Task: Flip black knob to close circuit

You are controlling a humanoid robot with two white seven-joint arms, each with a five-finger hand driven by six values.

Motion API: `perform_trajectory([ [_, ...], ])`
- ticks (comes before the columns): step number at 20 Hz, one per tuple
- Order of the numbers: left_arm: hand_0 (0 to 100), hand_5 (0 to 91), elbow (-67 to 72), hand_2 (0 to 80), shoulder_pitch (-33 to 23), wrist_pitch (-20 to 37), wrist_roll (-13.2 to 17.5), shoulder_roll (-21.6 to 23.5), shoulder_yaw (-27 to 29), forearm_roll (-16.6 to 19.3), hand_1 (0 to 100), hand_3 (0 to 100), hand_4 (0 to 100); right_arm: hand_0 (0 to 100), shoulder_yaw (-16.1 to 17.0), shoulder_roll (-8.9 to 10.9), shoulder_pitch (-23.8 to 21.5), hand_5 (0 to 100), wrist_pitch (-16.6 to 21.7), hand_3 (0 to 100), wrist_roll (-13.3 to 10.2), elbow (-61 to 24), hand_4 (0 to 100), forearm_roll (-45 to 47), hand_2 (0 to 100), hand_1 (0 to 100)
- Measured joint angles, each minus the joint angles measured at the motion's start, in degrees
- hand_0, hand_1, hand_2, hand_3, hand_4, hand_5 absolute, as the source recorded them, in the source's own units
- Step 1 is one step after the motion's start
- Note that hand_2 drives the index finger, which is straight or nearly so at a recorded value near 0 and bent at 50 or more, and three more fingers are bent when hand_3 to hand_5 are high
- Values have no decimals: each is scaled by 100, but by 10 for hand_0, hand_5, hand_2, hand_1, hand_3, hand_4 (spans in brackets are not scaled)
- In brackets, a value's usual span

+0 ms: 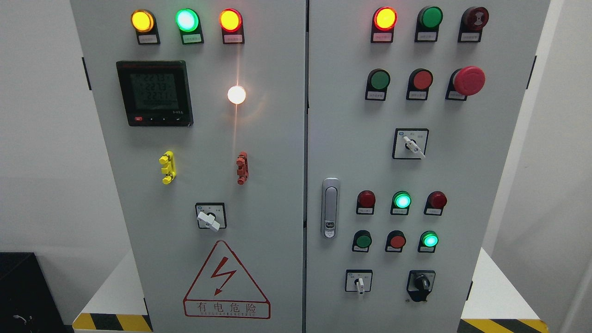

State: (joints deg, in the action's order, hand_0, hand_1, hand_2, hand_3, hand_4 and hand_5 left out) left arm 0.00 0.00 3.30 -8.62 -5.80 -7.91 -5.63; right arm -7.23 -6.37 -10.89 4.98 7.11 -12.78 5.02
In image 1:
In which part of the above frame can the lit green indicator light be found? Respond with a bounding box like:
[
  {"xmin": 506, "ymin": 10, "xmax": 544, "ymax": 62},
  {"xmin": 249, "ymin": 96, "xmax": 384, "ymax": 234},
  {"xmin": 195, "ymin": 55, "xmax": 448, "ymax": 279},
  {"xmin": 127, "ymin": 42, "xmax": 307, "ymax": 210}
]
[
  {"xmin": 175, "ymin": 8, "xmax": 204, "ymax": 45},
  {"xmin": 390, "ymin": 191, "xmax": 412, "ymax": 216},
  {"xmin": 417, "ymin": 230, "xmax": 439, "ymax": 253}
]

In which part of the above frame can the lit green indicator light lower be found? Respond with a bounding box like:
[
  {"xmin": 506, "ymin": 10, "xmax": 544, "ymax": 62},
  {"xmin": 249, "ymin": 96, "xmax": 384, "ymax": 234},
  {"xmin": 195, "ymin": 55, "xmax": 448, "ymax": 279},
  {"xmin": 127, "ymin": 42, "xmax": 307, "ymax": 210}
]
[{"xmin": 417, "ymin": 230, "xmax": 439, "ymax": 253}]

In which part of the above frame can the green push button upper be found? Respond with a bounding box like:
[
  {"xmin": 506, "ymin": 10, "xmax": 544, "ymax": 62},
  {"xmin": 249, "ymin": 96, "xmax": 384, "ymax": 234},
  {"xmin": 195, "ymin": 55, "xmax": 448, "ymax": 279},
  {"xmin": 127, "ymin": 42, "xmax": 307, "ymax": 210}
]
[{"xmin": 364, "ymin": 69, "xmax": 391, "ymax": 101}]

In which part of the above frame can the black box lower left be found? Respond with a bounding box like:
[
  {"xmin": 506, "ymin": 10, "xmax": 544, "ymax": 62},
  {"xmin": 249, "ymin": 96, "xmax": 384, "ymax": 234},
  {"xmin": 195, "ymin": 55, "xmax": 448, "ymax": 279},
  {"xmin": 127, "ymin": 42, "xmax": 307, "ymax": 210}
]
[{"xmin": 0, "ymin": 252, "xmax": 66, "ymax": 333}]

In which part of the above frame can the red push button lower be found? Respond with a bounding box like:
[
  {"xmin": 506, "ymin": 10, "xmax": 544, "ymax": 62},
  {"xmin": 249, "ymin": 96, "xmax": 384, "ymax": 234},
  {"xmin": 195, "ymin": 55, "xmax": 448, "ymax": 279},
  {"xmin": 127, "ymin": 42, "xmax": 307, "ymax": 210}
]
[{"xmin": 385, "ymin": 230, "xmax": 407, "ymax": 253}]

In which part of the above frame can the green indicator light top right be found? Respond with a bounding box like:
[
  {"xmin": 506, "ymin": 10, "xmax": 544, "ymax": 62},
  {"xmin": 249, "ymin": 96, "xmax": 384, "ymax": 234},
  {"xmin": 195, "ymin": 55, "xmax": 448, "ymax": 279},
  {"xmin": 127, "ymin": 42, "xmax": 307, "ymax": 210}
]
[{"xmin": 414, "ymin": 6, "xmax": 443, "ymax": 43}]

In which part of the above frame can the white selector switch left door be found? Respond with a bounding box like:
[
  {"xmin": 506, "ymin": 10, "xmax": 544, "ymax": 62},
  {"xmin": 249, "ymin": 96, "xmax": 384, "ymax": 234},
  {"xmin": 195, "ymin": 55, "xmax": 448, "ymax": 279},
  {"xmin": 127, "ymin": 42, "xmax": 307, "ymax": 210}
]
[{"xmin": 195, "ymin": 202, "xmax": 228, "ymax": 232}]

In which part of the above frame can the white selector switch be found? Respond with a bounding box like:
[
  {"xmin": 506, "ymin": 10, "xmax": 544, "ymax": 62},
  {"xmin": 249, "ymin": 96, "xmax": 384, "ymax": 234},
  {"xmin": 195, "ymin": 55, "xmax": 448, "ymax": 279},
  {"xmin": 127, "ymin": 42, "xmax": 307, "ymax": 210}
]
[
  {"xmin": 345, "ymin": 269, "xmax": 373, "ymax": 295},
  {"xmin": 392, "ymin": 128, "xmax": 429, "ymax": 160}
]

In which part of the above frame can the white selector switch upper right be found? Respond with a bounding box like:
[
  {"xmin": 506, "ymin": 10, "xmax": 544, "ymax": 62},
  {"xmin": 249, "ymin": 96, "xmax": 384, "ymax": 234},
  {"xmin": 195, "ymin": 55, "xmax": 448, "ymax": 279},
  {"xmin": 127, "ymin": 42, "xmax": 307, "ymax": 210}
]
[{"xmin": 392, "ymin": 128, "xmax": 429, "ymax": 160}]

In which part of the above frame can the left grey cabinet door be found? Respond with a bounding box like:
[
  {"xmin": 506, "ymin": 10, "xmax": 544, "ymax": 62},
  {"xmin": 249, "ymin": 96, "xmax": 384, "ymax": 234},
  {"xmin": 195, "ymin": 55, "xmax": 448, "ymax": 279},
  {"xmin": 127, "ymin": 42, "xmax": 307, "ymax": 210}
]
[{"xmin": 71, "ymin": 0, "xmax": 307, "ymax": 333}]

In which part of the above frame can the dark red indicator light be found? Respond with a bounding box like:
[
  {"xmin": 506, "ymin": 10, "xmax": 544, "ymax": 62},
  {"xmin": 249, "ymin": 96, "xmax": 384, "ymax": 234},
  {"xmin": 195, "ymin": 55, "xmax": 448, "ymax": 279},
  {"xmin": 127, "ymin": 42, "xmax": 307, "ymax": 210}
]
[
  {"xmin": 356, "ymin": 190, "xmax": 376, "ymax": 215},
  {"xmin": 424, "ymin": 191, "xmax": 448, "ymax": 216}
]

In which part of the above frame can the red push button upper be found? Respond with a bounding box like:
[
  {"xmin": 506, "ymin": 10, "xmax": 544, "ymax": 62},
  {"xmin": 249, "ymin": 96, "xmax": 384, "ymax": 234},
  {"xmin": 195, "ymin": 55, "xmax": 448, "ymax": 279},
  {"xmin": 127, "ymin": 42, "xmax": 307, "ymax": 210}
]
[{"xmin": 406, "ymin": 68, "xmax": 433, "ymax": 101}]

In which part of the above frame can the red emergency stop button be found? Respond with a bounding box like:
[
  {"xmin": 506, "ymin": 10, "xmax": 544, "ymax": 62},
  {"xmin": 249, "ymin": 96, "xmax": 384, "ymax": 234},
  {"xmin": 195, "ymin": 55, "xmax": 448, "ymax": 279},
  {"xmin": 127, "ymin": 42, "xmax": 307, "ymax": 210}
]
[{"xmin": 445, "ymin": 66, "xmax": 486, "ymax": 101}]

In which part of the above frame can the dark red indicator light left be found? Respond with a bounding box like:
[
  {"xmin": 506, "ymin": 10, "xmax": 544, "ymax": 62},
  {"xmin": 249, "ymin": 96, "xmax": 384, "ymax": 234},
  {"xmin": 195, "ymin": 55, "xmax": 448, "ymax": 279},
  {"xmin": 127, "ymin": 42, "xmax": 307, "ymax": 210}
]
[{"xmin": 356, "ymin": 190, "xmax": 376, "ymax": 215}]

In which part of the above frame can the grey cabinet door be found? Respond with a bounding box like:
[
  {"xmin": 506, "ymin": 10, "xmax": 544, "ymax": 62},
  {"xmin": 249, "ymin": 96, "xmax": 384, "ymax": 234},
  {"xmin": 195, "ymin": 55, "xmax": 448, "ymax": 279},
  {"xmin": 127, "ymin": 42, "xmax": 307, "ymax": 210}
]
[
  {"xmin": 305, "ymin": 0, "xmax": 549, "ymax": 333},
  {"xmin": 71, "ymin": 0, "xmax": 307, "ymax": 333}
]

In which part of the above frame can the lit red indicator light right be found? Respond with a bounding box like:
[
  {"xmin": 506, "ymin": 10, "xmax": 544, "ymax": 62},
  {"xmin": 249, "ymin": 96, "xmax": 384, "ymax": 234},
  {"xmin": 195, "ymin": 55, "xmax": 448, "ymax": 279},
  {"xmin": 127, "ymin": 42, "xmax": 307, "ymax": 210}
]
[{"xmin": 370, "ymin": 6, "xmax": 398, "ymax": 43}]

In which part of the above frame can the lit green indicator light top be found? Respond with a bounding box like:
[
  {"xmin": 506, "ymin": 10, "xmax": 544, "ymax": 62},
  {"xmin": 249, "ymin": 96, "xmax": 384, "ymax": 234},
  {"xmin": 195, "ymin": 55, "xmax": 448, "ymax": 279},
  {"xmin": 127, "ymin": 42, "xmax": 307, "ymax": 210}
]
[{"xmin": 175, "ymin": 8, "xmax": 204, "ymax": 45}]

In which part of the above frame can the black rotary knob switch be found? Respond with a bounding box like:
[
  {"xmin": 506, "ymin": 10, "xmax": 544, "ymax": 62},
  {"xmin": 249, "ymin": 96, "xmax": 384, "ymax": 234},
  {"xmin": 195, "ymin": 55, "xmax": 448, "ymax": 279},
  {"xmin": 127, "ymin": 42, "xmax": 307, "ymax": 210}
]
[{"xmin": 406, "ymin": 270, "xmax": 436, "ymax": 302}]

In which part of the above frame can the yellow indicator light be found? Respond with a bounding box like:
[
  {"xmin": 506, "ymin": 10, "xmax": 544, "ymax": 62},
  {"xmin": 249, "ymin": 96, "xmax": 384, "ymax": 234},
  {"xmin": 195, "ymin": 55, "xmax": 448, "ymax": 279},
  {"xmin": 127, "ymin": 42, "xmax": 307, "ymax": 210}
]
[{"xmin": 130, "ymin": 9, "xmax": 160, "ymax": 45}]

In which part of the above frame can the orange red indicator light left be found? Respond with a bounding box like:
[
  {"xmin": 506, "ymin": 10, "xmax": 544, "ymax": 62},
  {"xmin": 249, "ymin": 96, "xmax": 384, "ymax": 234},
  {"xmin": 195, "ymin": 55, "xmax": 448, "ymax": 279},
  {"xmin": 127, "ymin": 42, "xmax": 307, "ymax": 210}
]
[{"xmin": 219, "ymin": 8, "xmax": 245, "ymax": 44}]

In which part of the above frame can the right grey cabinet door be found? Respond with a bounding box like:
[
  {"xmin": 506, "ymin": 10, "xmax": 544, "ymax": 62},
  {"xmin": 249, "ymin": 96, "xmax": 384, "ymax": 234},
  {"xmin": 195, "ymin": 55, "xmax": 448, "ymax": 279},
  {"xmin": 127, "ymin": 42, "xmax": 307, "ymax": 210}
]
[{"xmin": 305, "ymin": 0, "xmax": 549, "ymax": 333}]

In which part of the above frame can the yellow terminal connector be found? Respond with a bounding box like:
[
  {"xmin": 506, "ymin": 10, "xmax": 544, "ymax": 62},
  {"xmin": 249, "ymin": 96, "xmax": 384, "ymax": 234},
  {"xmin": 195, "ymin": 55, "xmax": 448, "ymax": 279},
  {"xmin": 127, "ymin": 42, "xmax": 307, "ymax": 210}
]
[{"xmin": 159, "ymin": 150, "xmax": 176, "ymax": 185}]

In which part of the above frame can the dark red buzzer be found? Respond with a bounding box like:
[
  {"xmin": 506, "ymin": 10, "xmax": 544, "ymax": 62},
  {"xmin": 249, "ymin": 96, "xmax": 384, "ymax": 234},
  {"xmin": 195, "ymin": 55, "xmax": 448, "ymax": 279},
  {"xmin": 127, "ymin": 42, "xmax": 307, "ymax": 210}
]
[{"xmin": 457, "ymin": 6, "xmax": 490, "ymax": 43}]

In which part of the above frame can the lit green indicator light middle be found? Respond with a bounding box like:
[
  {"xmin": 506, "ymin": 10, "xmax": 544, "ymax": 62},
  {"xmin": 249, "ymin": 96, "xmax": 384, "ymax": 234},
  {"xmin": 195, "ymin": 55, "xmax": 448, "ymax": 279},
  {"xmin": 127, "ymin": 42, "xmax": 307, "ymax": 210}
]
[{"xmin": 390, "ymin": 191, "xmax": 412, "ymax": 216}]

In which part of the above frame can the green push button lower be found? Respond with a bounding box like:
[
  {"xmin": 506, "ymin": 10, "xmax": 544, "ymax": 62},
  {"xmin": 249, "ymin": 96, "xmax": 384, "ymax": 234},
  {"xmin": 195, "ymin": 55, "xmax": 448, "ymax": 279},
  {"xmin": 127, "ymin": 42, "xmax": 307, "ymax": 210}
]
[{"xmin": 351, "ymin": 230, "xmax": 372, "ymax": 253}]

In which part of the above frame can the silver door latch handle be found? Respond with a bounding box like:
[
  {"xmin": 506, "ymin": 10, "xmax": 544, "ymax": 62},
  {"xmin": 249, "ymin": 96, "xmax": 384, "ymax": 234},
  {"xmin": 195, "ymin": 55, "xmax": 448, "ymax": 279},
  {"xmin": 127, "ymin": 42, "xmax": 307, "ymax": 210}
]
[{"xmin": 321, "ymin": 178, "xmax": 340, "ymax": 240}]

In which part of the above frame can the white lit indicator lamp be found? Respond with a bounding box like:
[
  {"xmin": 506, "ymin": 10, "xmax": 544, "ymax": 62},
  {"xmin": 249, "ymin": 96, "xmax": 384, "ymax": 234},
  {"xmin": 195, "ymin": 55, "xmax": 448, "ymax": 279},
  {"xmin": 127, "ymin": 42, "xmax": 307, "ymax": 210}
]
[{"xmin": 227, "ymin": 85, "xmax": 246, "ymax": 105}]

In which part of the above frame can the dark red indicator light right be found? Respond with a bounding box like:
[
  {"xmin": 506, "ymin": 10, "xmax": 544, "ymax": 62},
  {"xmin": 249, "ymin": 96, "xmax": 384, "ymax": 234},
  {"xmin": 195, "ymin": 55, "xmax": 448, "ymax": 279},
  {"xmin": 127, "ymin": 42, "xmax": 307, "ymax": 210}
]
[{"xmin": 424, "ymin": 191, "xmax": 448, "ymax": 216}]

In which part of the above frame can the green push button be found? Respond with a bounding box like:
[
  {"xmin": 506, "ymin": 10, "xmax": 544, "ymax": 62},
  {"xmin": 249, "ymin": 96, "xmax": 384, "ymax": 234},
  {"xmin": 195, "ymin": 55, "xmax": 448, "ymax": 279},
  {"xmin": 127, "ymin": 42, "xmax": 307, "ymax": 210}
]
[
  {"xmin": 364, "ymin": 69, "xmax": 391, "ymax": 101},
  {"xmin": 351, "ymin": 230, "xmax": 372, "ymax": 253}
]

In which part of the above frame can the red high voltage warning sticker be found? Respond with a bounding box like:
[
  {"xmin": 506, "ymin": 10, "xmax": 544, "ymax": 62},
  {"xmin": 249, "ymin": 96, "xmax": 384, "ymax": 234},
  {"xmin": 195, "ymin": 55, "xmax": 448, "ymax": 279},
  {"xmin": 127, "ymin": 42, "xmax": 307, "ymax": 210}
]
[{"xmin": 183, "ymin": 240, "xmax": 271, "ymax": 320}]

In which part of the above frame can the white selector switch lower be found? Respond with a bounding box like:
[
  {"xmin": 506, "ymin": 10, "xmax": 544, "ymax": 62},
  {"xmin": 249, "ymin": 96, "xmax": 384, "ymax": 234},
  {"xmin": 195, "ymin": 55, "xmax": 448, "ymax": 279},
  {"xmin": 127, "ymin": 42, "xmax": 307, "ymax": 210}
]
[{"xmin": 345, "ymin": 269, "xmax": 373, "ymax": 295}]

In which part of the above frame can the red terminal connector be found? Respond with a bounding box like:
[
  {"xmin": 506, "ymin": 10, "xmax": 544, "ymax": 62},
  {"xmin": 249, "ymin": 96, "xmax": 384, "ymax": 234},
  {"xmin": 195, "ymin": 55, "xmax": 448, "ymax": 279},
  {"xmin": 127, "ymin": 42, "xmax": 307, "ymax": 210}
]
[{"xmin": 235, "ymin": 151, "xmax": 249, "ymax": 185}]

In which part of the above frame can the black digital power meter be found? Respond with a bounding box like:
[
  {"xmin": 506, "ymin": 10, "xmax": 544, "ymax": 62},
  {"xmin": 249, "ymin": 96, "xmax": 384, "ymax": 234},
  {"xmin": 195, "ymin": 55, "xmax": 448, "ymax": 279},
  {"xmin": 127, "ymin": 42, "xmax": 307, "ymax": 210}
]
[{"xmin": 116, "ymin": 60, "xmax": 194, "ymax": 127}]

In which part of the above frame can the red push button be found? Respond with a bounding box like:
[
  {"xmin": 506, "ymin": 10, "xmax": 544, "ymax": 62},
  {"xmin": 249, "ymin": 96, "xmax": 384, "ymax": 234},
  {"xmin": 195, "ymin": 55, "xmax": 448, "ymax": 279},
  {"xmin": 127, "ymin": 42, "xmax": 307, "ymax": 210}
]
[
  {"xmin": 406, "ymin": 68, "xmax": 433, "ymax": 101},
  {"xmin": 385, "ymin": 230, "xmax": 407, "ymax": 253}
]

